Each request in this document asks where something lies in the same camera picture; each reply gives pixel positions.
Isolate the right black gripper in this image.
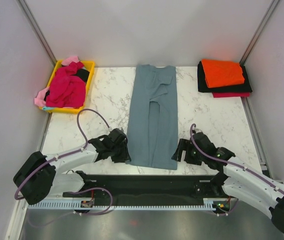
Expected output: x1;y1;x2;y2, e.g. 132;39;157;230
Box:
171;138;206;166

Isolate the grey-blue t shirt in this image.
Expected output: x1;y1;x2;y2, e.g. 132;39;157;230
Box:
127;65;178;170

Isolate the yellow plastic bin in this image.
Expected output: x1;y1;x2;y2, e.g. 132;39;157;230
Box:
39;60;95;114

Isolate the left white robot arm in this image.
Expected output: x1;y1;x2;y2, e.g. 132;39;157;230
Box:
13;128;131;205

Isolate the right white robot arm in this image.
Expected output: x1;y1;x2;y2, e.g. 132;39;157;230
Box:
172;130;284;234

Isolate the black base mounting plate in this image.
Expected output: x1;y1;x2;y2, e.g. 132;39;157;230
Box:
63;173;228;207

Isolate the folded magenta t shirt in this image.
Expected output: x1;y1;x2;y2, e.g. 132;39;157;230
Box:
212;92;250;98

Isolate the magenta t shirt in bin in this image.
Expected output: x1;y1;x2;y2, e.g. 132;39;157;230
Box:
45;62;86;108

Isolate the black garment in bin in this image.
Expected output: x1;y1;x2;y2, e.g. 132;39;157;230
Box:
74;68;90;83

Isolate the folded orange t shirt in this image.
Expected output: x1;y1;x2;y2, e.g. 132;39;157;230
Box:
201;59;245;89

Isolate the folded black t shirt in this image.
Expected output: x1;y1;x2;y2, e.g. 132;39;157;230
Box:
197;61;253;93

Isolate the light pink t shirt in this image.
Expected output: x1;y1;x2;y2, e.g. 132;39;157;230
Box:
34;56;80;108

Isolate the aluminium front rail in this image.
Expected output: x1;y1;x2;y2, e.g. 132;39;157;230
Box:
16;178;284;201

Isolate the white slotted cable duct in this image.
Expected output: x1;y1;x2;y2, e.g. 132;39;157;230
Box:
28;199;216;211

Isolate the right aluminium frame post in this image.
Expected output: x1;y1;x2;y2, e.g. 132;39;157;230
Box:
240;0;281;66

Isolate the aluminium frame post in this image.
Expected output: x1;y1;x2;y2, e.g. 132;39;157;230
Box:
16;0;57;66
240;0;281;66

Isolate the left aluminium frame post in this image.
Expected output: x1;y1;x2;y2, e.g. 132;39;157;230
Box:
16;0;57;66

